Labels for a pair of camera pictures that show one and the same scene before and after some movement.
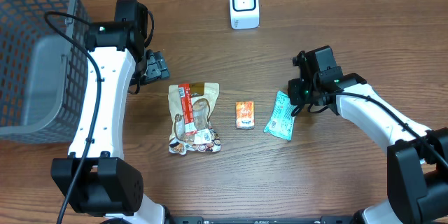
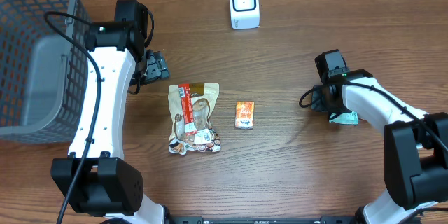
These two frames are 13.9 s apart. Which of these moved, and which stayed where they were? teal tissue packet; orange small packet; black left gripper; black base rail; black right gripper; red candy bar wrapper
Moved: black right gripper; teal tissue packet
Stayed: black base rail; black left gripper; orange small packet; red candy bar wrapper
